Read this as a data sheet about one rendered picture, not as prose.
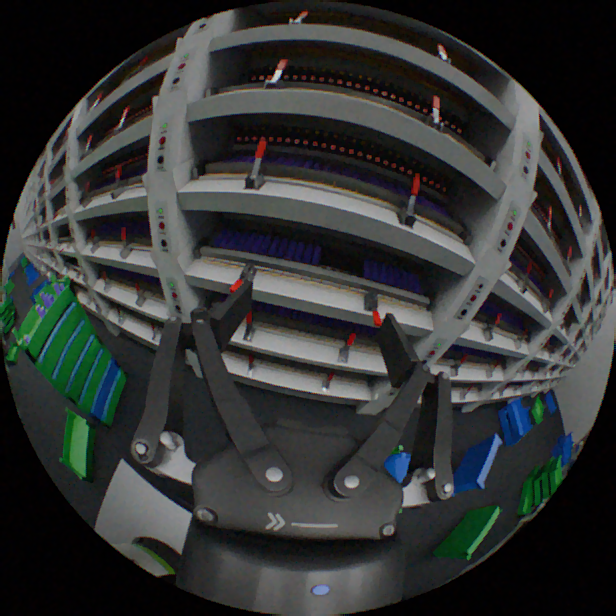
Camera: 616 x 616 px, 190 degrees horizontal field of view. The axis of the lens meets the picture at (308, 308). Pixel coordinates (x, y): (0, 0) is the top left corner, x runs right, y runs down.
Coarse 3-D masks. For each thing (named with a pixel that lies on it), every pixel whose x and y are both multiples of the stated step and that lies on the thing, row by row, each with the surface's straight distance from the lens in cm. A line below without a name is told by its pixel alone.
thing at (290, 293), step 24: (216, 216) 58; (240, 216) 55; (264, 216) 53; (192, 240) 50; (360, 240) 52; (192, 264) 50; (216, 264) 48; (432, 264) 58; (216, 288) 47; (264, 288) 41; (288, 288) 41; (312, 288) 42; (432, 288) 55; (312, 312) 44; (336, 312) 42; (360, 312) 42; (384, 312) 44; (408, 312) 48; (432, 312) 53
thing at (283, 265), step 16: (208, 256) 49; (224, 256) 46; (240, 256) 44; (256, 256) 44; (304, 272) 42; (320, 272) 42; (336, 272) 43; (336, 288) 42; (368, 288) 44; (384, 288) 45; (416, 304) 50
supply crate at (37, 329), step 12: (48, 288) 95; (72, 288) 79; (60, 300) 77; (36, 312) 94; (48, 312) 75; (60, 312) 77; (24, 324) 93; (36, 324) 92; (48, 324) 76; (24, 336) 93; (36, 336) 74; (24, 348) 73; (36, 348) 75
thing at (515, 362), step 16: (592, 192) 125; (576, 208) 122; (592, 224) 117; (576, 240) 114; (576, 256) 112; (576, 272) 109; (560, 288) 109; (576, 288) 113; (560, 304) 107; (560, 320) 115; (544, 336) 108; (512, 368) 113; (496, 384) 118; (480, 400) 125
